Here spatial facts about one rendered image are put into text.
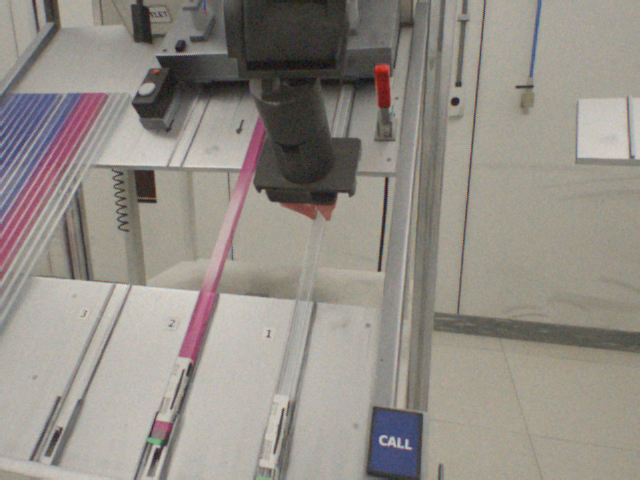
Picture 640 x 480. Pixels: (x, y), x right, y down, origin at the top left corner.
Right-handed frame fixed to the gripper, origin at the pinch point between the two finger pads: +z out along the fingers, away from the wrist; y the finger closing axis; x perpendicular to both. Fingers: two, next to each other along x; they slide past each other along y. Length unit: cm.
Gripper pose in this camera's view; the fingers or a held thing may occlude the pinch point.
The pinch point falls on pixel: (321, 212)
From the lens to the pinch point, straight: 54.2
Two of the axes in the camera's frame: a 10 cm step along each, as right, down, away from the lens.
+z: 1.7, 5.0, 8.5
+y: -9.7, -0.7, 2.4
